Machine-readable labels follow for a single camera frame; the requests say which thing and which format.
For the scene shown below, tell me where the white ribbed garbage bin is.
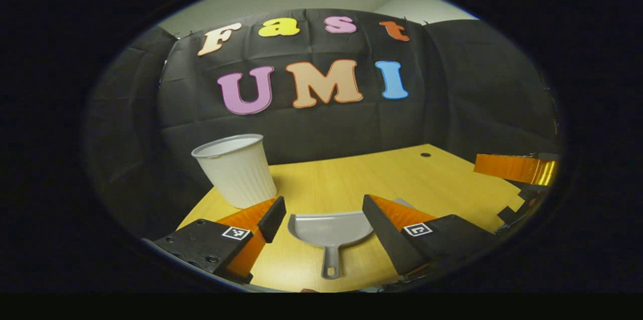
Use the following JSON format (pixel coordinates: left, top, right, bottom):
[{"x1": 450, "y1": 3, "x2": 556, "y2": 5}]
[{"x1": 191, "y1": 134, "x2": 278, "y2": 209}]

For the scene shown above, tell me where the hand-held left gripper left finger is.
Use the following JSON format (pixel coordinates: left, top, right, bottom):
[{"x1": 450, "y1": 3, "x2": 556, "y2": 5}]
[{"x1": 152, "y1": 196, "x2": 287, "y2": 284}]

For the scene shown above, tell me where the grey plastic dustpan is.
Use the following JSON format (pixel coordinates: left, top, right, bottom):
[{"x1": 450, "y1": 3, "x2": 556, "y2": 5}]
[{"x1": 287, "y1": 211, "x2": 375, "y2": 280}]

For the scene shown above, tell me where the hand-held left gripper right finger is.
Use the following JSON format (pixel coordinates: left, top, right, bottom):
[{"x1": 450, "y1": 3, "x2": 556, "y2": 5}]
[{"x1": 363, "y1": 194, "x2": 500, "y2": 280}]

